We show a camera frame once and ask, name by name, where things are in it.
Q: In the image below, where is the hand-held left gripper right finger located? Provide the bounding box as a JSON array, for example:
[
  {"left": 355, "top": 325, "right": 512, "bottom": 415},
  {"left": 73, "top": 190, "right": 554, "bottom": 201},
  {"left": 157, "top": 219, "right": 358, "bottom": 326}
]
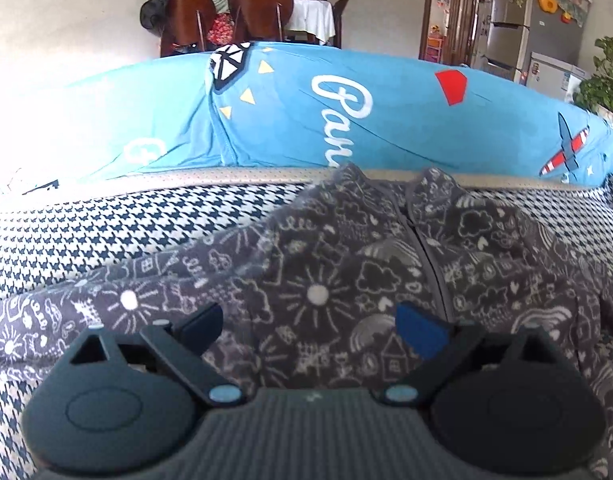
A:
[{"left": 387, "top": 302, "right": 562, "bottom": 405}]

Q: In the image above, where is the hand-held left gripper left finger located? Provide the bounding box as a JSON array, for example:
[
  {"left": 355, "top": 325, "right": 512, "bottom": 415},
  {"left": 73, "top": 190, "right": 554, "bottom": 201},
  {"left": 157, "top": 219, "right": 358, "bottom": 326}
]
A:
[{"left": 69, "top": 304, "right": 247, "bottom": 407}]

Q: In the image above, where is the grey printed fleece jacket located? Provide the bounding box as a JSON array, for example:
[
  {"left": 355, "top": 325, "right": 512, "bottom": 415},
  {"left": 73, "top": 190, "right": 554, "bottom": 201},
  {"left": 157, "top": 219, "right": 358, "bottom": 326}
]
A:
[{"left": 0, "top": 162, "right": 613, "bottom": 480}]

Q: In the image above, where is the small white freezer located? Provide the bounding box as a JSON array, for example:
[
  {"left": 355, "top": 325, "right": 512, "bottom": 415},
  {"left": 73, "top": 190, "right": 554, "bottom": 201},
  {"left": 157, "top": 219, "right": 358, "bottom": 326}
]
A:
[{"left": 517, "top": 52, "right": 587, "bottom": 108}]

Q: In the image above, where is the red floral cloth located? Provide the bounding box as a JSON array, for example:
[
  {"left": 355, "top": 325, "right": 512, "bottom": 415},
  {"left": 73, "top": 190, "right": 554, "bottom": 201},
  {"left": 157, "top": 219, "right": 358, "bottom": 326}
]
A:
[{"left": 206, "top": 14, "right": 234, "bottom": 46}]

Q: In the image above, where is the green vine plant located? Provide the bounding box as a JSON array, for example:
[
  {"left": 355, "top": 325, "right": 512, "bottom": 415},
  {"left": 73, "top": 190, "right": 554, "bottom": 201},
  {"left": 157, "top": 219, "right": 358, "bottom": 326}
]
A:
[{"left": 574, "top": 35, "right": 613, "bottom": 121}]

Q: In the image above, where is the brown wooden chair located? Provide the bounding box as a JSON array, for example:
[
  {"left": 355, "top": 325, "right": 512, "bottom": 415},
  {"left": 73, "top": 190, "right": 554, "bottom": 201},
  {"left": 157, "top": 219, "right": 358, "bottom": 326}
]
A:
[
  {"left": 231, "top": 0, "right": 294, "bottom": 46},
  {"left": 160, "top": 0, "right": 217, "bottom": 58}
]

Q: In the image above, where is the brown wooden doorway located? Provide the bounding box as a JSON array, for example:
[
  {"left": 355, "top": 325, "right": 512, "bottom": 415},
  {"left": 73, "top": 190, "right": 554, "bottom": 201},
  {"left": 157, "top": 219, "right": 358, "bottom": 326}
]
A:
[{"left": 419, "top": 0, "right": 487, "bottom": 68}]

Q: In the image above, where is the dark dining chair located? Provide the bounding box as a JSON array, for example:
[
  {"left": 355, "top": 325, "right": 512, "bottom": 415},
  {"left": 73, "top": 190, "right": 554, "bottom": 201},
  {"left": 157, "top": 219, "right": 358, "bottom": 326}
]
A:
[{"left": 331, "top": 0, "right": 350, "bottom": 50}]

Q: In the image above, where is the table with white cloth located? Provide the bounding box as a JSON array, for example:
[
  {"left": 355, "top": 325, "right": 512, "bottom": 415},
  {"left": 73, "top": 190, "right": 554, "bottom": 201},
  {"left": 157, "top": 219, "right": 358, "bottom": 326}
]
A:
[{"left": 286, "top": 0, "right": 335, "bottom": 46}]

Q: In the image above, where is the silver refrigerator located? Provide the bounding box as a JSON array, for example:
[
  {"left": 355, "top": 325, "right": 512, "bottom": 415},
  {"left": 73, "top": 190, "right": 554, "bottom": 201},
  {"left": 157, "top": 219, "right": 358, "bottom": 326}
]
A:
[{"left": 474, "top": 0, "right": 585, "bottom": 83}]

